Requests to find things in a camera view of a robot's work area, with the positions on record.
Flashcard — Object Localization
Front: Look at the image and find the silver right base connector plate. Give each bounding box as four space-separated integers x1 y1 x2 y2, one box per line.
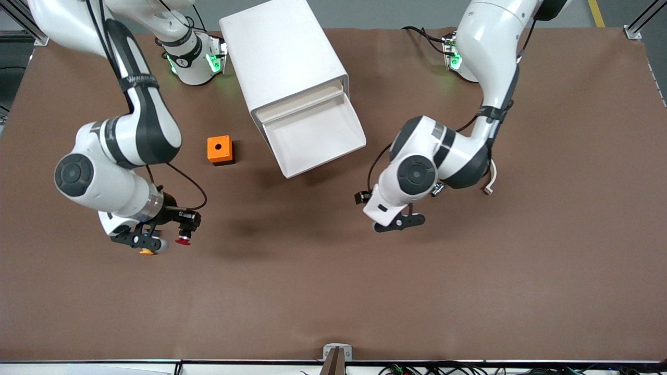
207 32 229 74

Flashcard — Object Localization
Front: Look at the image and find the black base cable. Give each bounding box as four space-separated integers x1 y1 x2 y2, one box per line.
166 0 206 33
401 25 450 55

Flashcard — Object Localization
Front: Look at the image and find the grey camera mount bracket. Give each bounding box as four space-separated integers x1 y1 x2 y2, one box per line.
322 343 353 375

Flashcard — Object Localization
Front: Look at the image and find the aluminium frame post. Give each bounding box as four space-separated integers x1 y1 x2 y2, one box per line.
0 0 71 46
624 0 667 41

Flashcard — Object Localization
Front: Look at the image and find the brown table cover sheet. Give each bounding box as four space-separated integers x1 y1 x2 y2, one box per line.
0 26 667 364

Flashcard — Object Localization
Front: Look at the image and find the orange button enclosure box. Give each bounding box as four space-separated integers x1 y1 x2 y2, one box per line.
207 135 236 167

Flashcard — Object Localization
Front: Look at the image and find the silver left base connector plate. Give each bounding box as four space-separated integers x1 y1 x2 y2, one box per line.
442 30 463 71

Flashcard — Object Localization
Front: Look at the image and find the white curved plastic bracket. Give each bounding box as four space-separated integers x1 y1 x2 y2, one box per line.
482 159 498 196

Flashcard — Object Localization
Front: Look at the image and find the white drawer cabinet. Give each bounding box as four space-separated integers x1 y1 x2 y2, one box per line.
218 0 351 157

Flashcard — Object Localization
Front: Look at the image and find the black cable bundle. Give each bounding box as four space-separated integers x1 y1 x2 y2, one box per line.
300 362 667 375

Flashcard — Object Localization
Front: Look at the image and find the white plastic drawer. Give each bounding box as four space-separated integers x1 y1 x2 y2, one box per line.
253 78 347 124
258 86 367 179

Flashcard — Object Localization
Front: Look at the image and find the silver base connector plate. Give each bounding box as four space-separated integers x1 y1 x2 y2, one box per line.
442 30 463 71
207 32 229 74

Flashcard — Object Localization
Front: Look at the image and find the black left base cable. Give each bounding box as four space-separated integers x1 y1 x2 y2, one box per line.
401 25 450 55

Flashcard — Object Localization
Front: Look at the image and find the black right base cable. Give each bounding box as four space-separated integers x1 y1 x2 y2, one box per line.
166 0 206 33

